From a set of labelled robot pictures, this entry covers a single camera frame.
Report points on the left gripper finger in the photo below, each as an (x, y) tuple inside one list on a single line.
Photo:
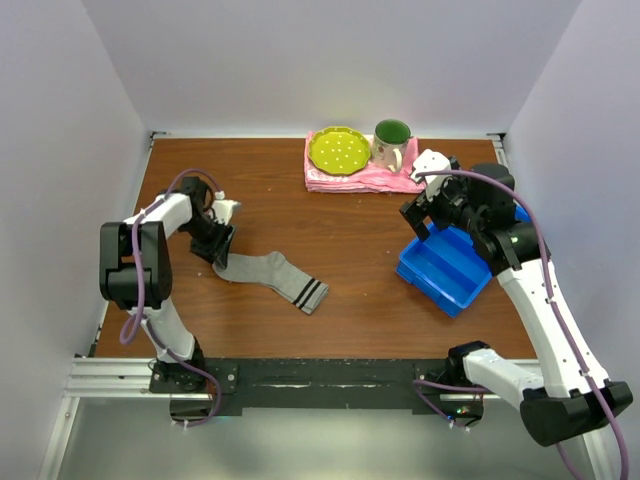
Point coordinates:
[(222, 248), (203, 251)]

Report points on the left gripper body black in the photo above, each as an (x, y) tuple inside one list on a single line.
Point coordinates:
[(206, 230)]

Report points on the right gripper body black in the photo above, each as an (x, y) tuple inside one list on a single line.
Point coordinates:
[(451, 206)]

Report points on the grey sock black stripes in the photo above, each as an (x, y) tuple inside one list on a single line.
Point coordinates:
[(274, 271)]

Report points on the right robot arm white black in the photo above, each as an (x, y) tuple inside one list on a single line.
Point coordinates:
[(573, 394)]

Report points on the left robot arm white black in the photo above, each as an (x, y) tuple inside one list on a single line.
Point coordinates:
[(135, 271)]

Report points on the pink folded cloth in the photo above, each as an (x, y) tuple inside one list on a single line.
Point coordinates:
[(371, 179)]

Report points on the blue plastic divided bin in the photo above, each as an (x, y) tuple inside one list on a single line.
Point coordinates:
[(446, 268)]

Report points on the cream mug green inside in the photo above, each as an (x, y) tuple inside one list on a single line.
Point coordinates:
[(389, 144)]

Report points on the yellow-green dotted plate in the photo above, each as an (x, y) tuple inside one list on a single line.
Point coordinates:
[(339, 151)]

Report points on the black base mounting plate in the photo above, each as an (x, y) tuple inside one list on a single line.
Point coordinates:
[(371, 384)]

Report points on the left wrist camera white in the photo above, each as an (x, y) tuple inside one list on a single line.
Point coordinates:
[(222, 210)]

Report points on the aluminium frame rail front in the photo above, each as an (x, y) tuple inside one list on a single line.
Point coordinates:
[(113, 423)]

